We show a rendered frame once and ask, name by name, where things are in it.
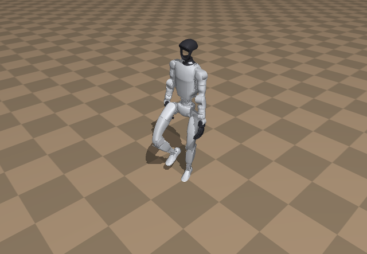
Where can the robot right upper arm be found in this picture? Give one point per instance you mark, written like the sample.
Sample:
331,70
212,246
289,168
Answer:
171,82

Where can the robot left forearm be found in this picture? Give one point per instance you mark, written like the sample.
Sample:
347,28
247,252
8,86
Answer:
201,110

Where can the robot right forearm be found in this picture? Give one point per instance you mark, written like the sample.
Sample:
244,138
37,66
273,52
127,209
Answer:
168,94

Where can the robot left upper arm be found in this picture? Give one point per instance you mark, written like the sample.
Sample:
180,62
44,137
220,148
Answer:
201,77

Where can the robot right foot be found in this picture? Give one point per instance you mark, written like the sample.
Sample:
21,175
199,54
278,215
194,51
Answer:
172,157

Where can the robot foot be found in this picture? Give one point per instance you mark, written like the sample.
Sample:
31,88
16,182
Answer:
172,157
186,175

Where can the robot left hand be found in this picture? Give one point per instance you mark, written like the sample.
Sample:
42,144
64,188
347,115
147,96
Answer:
200,130

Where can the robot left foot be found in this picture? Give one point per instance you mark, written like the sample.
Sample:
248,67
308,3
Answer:
186,175

